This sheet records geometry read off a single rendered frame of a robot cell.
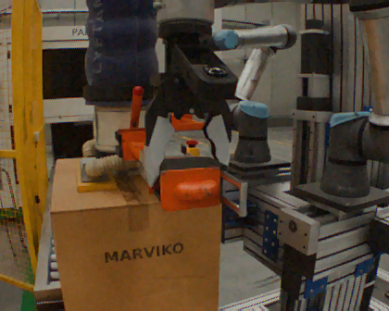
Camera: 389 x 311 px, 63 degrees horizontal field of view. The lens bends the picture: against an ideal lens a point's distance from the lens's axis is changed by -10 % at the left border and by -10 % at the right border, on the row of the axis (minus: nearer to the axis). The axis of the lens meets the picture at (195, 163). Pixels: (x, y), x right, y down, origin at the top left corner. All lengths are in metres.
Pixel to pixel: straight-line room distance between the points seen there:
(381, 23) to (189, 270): 0.74
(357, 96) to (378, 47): 0.43
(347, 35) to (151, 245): 0.90
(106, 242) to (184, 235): 0.18
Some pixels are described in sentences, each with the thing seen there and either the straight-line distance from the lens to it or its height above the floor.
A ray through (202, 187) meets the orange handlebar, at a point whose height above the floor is 1.21.
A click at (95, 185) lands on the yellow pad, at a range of 0.89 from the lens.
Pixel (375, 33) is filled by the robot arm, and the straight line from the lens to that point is 0.85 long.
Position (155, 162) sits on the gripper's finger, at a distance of 0.44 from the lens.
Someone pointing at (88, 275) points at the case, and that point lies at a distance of 0.84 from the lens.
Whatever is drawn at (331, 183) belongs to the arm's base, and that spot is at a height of 1.07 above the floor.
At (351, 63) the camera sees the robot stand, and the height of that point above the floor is 1.42.
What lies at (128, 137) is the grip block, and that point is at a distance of 0.75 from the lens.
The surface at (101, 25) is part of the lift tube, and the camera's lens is 0.97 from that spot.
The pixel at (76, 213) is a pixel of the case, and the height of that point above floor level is 1.06.
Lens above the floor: 1.32
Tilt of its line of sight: 12 degrees down
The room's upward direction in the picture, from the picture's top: straight up
